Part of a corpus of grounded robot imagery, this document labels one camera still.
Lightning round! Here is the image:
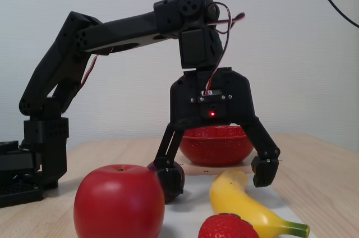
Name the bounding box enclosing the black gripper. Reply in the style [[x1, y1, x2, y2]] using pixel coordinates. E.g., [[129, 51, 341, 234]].
[[153, 66, 259, 197]]

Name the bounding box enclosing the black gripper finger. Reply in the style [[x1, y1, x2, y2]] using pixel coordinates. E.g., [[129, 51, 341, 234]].
[[240, 117, 282, 188]]

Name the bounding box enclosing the yellow banana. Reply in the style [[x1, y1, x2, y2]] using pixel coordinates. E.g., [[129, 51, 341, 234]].
[[209, 168, 310, 238]]

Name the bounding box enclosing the red speckled bowl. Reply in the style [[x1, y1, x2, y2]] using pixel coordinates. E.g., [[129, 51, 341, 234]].
[[178, 125, 255, 167]]

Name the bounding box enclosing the dark purple plum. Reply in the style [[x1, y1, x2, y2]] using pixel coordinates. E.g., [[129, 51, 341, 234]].
[[146, 161, 186, 204]]

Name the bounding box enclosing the red apple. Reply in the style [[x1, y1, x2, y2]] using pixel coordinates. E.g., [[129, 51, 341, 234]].
[[73, 164, 165, 238]]

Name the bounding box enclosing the red strawberry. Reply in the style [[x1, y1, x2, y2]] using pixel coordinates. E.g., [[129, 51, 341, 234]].
[[198, 212, 260, 238]]

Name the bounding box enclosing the red white servo wire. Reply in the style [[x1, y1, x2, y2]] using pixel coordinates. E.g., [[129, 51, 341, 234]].
[[206, 2, 246, 95]]

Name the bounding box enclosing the red white elbow wire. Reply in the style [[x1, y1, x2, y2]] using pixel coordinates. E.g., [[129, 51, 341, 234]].
[[80, 54, 99, 87]]

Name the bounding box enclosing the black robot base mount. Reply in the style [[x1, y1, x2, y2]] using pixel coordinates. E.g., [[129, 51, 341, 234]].
[[0, 140, 45, 208]]

